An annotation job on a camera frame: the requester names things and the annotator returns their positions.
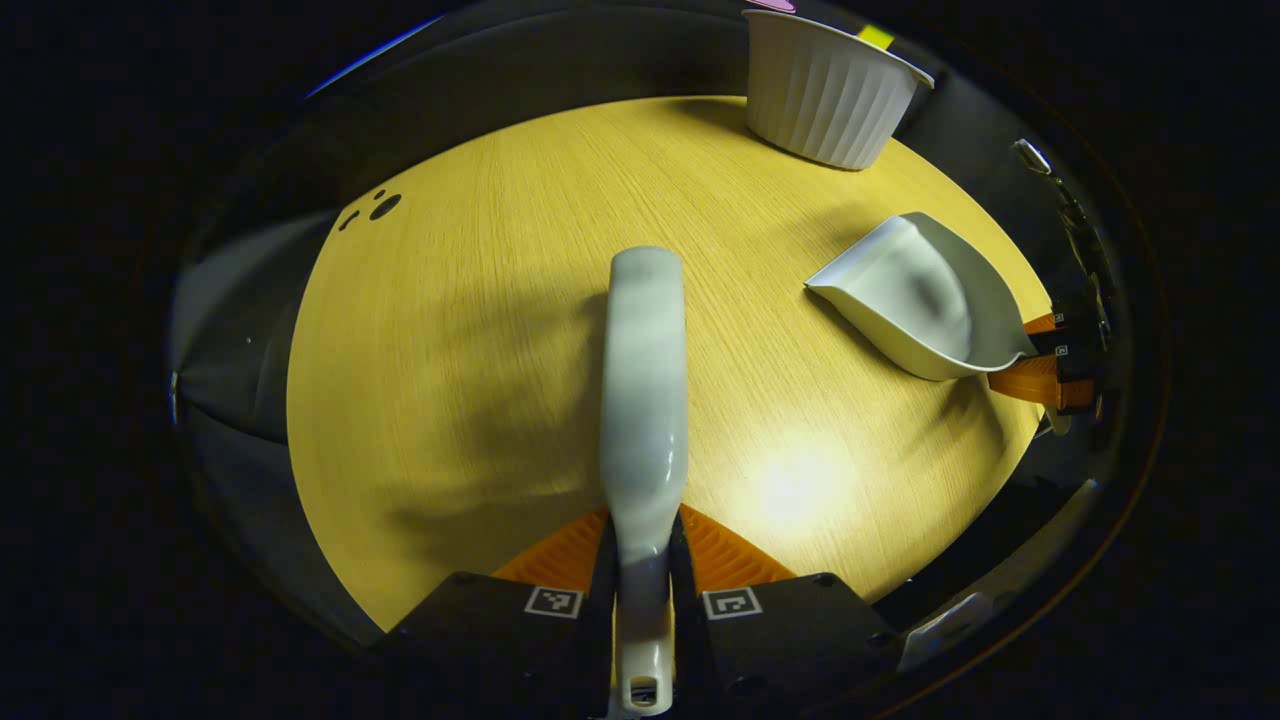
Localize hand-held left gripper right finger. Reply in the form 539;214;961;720
668;503;901;720

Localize small white broom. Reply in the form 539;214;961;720
598;246;691;717

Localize white garbage bin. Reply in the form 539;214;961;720
742;8;936;171

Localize white dustpan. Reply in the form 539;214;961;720
804;211;1073;437

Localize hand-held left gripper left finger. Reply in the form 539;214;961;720
370;508;618;720

